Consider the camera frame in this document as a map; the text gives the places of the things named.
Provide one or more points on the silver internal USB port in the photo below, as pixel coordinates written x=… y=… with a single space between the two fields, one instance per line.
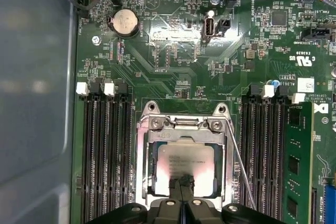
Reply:
x=208 y=28

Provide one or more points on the RAM slot black latches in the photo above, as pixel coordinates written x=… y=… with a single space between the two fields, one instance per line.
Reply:
x=248 y=142
x=275 y=155
x=100 y=155
x=125 y=155

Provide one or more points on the CPU socket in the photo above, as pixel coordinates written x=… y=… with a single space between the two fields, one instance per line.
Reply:
x=155 y=123

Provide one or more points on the metal locking lever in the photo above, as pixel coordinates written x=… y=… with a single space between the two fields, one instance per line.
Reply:
x=241 y=161

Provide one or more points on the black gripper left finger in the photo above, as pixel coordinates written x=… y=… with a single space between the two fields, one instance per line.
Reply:
x=157 y=213

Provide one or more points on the black expansion slot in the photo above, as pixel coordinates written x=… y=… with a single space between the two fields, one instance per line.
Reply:
x=313 y=205

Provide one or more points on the silver CPU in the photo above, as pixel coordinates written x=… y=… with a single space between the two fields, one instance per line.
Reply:
x=189 y=161

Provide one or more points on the metal socket cover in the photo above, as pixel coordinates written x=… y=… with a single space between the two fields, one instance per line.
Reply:
x=210 y=135

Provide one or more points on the blue expansion slot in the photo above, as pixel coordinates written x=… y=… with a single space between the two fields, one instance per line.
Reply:
x=330 y=205

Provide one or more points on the green RAM stick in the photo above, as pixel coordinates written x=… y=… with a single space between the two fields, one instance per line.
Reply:
x=302 y=142

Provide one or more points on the black PC case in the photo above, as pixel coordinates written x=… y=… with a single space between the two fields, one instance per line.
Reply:
x=31 y=103

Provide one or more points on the round coin battery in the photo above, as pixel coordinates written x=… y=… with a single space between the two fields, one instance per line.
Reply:
x=126 y=22

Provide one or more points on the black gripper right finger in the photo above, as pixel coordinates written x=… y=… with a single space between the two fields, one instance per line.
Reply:
x=210 y=213

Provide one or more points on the green motherboard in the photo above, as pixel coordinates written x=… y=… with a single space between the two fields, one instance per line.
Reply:
x=183 y=77

